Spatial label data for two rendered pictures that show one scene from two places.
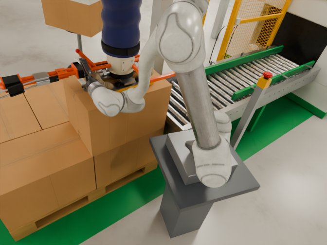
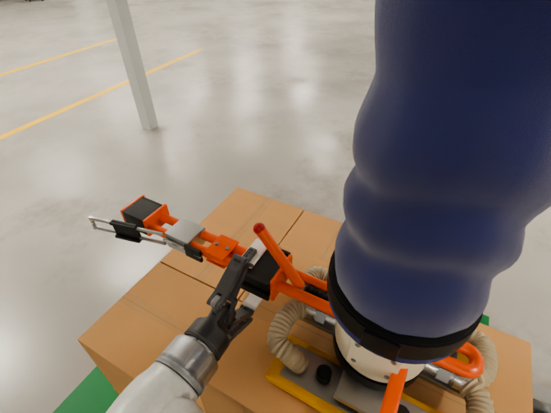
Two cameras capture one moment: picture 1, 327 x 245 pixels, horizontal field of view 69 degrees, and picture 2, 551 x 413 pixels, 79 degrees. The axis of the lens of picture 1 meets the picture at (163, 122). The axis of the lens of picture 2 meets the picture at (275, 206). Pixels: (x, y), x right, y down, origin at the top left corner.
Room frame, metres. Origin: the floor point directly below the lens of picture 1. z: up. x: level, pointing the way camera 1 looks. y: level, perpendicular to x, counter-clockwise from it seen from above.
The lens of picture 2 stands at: (1.04, 0.08, 1.63)
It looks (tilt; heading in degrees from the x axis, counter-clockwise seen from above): 40 degrees down; 73
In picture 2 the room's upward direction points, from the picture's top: straight up
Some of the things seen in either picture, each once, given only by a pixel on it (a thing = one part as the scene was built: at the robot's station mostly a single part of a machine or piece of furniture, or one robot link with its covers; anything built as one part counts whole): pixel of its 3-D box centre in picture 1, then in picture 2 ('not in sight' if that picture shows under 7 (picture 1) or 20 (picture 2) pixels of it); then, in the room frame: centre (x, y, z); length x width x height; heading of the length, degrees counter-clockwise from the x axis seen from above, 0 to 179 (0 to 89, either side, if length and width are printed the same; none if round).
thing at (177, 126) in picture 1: (156, 106); not in sight; (1.57, 0.08, 0.58); 0.70 x 0.03 x 0.06; 44
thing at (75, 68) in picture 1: (81, 69); (265, 270); (1.15, 0.51, 1.08); 0.10 x 0.08 x 0.06; 43
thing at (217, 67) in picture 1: (244, 57); not in sight; (2.83, -0.83, 0.60); 1.60 x 0.11 x 0.09; 134
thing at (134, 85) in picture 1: (127, 83); (359, 397); (1.25, 0.27, 0.97); 0.34 x 0.10 x 0.05; 133
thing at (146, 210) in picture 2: (12, 83); (146, 215); (0.92, 0.77, 1.08); 0.08 x 0.07 x 0.05; 133
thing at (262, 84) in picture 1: (242, 127); not in sight; (1.61, -0.68, 0.50); 0.07 x 0.07 x 1.00; 44
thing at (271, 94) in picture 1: (264, 97); not in sight; (2.15, -0.99, 0.50); 2.31 x 0.05 x 0.19; 134
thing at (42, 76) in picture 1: (41, 78); (186, 236); (1.00, 0.67, 1.07); 0.07 x 0.07 x 0.04; 43
